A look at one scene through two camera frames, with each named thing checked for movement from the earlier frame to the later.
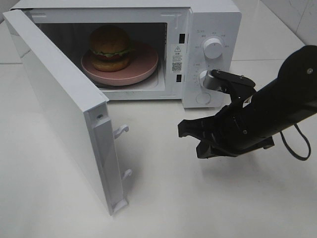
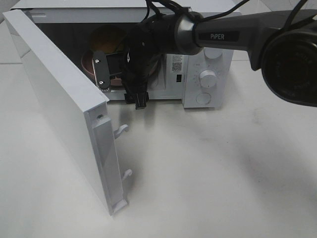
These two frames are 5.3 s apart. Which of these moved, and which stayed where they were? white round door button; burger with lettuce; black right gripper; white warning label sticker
Moved: black right gripper
Stayed: white round door button; white warning label sticker; burger with lettuce
